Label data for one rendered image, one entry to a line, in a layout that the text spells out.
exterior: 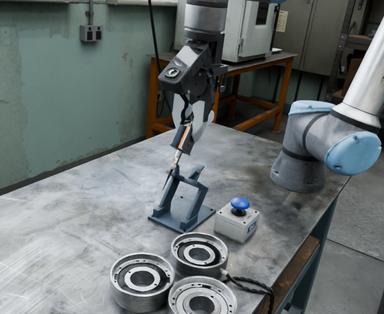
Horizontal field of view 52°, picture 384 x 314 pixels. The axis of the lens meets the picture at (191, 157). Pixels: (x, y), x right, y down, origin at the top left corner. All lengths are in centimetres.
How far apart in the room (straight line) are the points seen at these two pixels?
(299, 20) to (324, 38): 33
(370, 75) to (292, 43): 356
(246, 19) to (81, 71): 113
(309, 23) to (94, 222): 383
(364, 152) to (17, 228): 75
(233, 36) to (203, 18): 212
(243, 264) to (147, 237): 20
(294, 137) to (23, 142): 174
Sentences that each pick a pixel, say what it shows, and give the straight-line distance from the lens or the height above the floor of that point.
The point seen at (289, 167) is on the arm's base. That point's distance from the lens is 109.
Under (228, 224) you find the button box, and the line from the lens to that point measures 83.
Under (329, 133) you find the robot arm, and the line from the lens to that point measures 96.
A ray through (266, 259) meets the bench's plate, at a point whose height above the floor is 80.
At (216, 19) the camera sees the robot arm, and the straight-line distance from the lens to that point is 73.
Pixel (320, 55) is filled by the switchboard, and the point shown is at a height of 75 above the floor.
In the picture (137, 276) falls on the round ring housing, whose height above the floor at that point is 82.
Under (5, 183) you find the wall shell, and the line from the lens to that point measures 249.
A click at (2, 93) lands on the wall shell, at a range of 231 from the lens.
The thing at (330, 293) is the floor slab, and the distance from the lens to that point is 211.
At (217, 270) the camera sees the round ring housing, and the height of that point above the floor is 83.
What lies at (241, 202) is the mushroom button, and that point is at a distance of 83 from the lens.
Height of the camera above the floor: 128
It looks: 23 degrees down
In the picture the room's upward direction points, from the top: 7 degrees clockwise
